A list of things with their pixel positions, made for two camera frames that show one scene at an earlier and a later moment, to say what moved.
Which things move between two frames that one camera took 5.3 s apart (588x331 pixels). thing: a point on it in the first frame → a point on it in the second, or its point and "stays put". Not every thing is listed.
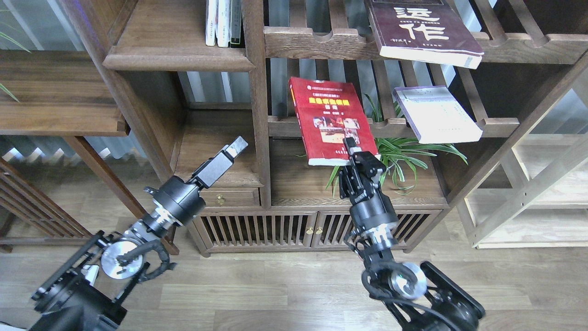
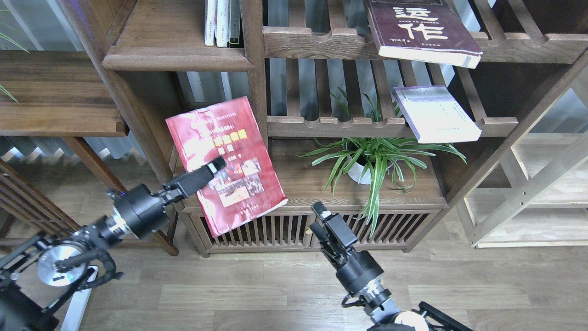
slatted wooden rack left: [39, 219] stays put
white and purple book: [435, 116] stays put
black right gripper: [359, 181] → [335, 235]
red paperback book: [329, 111] → [248, 185]
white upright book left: [212, 17] stays put
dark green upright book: [235, 19] stays put
